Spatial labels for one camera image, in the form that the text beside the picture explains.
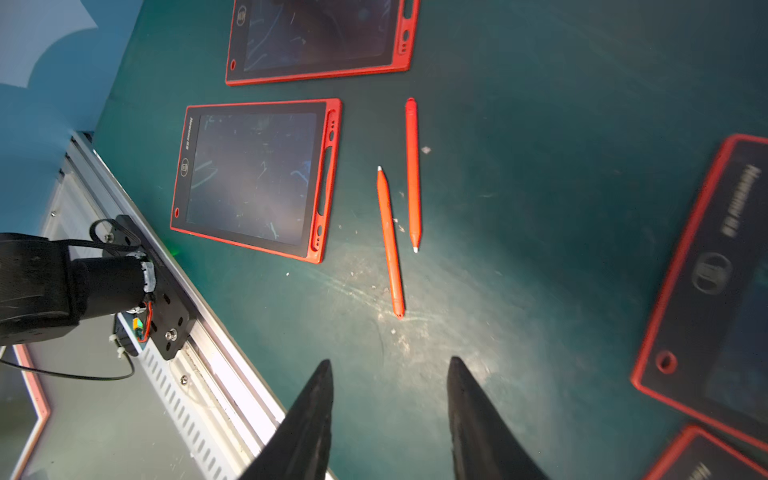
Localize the aluminium rail frame front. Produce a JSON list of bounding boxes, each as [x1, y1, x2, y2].
[[44, 131, 285, 479]]

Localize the red stylus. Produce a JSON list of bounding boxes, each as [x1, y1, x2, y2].
[[405, 98, 422, 253], [376, 166, 405, 319]]

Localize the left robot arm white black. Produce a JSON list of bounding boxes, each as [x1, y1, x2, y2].
[[1, 233, 157, 346]]

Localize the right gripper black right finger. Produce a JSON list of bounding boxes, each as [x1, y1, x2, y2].
[[447, 356, 546, 479]]

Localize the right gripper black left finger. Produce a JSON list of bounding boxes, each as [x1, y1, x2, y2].
[[240, 359, 334, 480]]

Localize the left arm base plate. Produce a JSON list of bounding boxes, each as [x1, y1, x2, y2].
[[105, 214, 198, 361]]

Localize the left circuit board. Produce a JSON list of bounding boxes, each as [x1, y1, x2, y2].
[[132, 302, 154, 344]]

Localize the red tablet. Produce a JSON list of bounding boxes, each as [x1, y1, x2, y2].
[[631, 134, 767, 450], [225, 0, 420, 86], [643, 425, 767, 480], [170, 98, 343, 264]]

